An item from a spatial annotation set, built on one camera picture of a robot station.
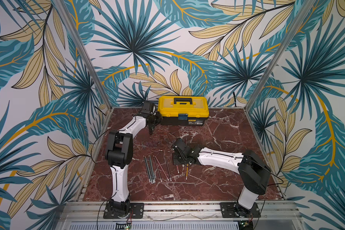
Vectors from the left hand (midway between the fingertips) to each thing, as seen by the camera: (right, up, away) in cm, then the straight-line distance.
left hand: (163, 119), depth 98 cm
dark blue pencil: (-10, -31, -10) cm, 34 cm away
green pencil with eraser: (-6, -31, -12) cm, 34 cm away
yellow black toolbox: (+13, +6, -3) cm, 15 cm away
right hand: (+7, -24, -11) cm, 28 cm away
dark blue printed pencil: (-7, -31, -10) cm, 33 cm away
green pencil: (-9, -31, -10) cm, 33 cm away
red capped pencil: (+3, -36, -14) cm, 38 cm away
